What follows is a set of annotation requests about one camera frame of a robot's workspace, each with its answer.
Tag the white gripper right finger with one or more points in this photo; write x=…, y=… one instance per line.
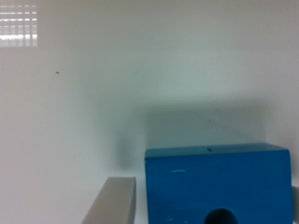
x=295, y=202

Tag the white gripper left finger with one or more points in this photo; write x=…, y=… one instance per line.
x=115, y=203

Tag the blue block with hole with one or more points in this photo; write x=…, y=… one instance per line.
x=232, y=184

